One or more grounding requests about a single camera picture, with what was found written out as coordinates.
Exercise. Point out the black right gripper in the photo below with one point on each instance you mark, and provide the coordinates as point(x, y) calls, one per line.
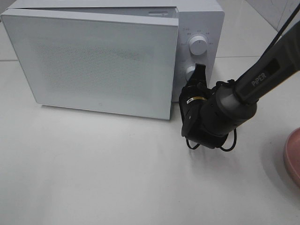
point(192, 98)

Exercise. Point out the pink round plate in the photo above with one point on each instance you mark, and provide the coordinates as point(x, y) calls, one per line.
point(292, 156)

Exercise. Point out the white microwave door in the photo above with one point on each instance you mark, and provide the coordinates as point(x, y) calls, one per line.
point(110, 63)

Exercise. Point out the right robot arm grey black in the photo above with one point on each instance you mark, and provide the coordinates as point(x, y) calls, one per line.
point(209, 115)

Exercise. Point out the lower white timer knob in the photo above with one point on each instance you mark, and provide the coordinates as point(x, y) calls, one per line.
point(189, 71)

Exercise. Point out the upper white power knob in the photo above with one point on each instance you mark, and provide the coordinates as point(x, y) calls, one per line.
point(198, 44)

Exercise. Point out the white microwave oven body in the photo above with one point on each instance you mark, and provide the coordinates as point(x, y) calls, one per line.
point(194, 17)

